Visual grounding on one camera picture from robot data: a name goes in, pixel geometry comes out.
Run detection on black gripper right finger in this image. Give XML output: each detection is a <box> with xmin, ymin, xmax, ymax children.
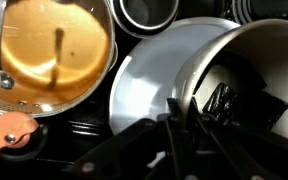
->
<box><xmin>190</xmin><ymin>99</ymin><xmax>288</xmax><ymax>180</ymax></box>

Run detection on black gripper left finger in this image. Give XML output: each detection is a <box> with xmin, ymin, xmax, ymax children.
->
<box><xmin>72</xmin><ymin>98</ymin><xmax>191</xmax><ymax>180</ymax></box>

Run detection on black contents of bowl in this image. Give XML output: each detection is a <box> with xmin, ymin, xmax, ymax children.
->
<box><xmin>202</xmin><ymin>52</ymin><xmax>288</xmax><ymax>131</ymax></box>

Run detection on steel tumbler cup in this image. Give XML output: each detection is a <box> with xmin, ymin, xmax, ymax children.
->
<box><xmin>109</xmin><ymin>0</ymin><xmax>179</xmax><ymax>38</ymax></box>

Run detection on black stove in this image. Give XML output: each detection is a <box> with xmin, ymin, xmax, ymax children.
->
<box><xmin>0</xmin><ymin>0</ymin><xmax>288</xmax><ymax>180</ymax></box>

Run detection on black pot with orange soup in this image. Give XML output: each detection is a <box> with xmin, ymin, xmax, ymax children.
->
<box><xmin>0</xmin><ymin>0</ymin><xmax>118</xmax><ymax>158</ymax></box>

